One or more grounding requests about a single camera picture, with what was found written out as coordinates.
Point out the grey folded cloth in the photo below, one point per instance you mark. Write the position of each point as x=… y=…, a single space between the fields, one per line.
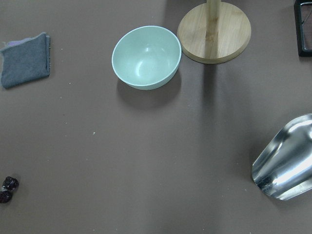
x=25 y=60

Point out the mint green bowl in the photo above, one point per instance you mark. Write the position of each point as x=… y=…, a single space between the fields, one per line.
x=147 y=57

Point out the metal ice scoop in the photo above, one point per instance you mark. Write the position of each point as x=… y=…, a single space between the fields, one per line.
x=284 y=168

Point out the dark red cherries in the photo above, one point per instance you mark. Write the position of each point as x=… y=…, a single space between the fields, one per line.
x=7 y=189

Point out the black framed tray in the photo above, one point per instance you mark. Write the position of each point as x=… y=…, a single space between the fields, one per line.
x=303 y=23

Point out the wooden cup tree stand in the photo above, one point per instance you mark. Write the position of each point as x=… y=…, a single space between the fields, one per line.
x=214 y=32

